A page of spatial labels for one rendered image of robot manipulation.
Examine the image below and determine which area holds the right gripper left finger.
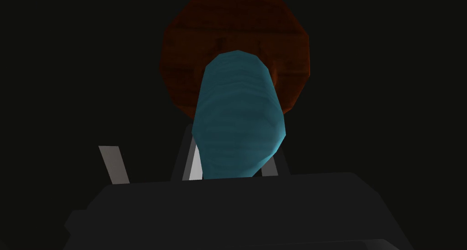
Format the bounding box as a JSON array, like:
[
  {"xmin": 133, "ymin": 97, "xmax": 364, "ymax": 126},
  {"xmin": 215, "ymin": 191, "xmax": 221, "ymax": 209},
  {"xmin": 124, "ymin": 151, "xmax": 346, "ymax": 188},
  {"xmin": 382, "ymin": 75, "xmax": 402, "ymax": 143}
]
[{"xmin": 170, "ymin": 124, "xmax": 204, "ymax": 182}]

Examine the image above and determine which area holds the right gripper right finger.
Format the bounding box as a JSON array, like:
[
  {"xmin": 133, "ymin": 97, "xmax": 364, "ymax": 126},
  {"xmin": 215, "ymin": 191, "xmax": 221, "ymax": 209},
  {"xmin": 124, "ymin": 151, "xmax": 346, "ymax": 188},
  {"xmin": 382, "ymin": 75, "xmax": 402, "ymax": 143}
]
[{"xmin": 260, "ymin": 149, "xmax": 292, "ymax": 177}]

